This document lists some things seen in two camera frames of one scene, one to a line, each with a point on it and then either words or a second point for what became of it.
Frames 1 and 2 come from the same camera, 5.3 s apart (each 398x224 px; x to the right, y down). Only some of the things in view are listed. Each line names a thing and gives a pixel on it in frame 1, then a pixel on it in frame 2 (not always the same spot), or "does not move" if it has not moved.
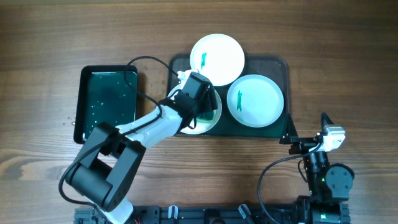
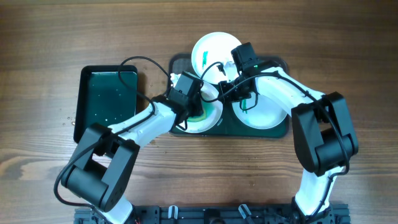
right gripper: (306, 145) -> (236, 91)
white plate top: (219, 57) does not move
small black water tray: (102, 95) does not move
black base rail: (226, 214) does not move
